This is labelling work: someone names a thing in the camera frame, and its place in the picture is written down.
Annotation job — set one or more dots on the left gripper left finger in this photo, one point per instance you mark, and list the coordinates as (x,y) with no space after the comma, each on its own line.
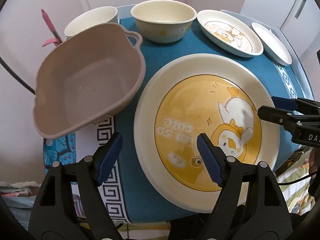
(69,205)

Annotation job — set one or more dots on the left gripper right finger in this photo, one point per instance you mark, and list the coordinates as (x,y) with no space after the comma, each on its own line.
(250,204)

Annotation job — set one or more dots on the plain white plate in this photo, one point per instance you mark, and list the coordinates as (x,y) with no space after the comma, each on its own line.
(273,46)

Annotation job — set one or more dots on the large yellow cartoon plate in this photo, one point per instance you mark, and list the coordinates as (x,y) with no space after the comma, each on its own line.
(194,94)

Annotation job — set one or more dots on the white duck print plate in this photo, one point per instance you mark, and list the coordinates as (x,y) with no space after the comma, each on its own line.
(229,33)

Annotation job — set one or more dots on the pink plastic handled bowl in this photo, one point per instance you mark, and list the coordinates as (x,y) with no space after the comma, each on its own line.
(89,77)

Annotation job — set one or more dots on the cream yellow bowl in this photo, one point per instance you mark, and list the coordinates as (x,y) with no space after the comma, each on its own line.
(163,21)

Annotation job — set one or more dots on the white ceramic bowl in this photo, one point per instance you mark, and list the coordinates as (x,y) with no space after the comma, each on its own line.
(91,18)

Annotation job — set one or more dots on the white wardrobe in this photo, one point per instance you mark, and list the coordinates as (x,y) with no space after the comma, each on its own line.
(291,16)

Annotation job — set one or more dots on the black curved rack pole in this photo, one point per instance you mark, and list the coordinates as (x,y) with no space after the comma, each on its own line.
(16,77)

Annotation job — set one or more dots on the pink handled broom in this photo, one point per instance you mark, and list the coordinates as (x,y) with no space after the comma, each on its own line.
(57,39)

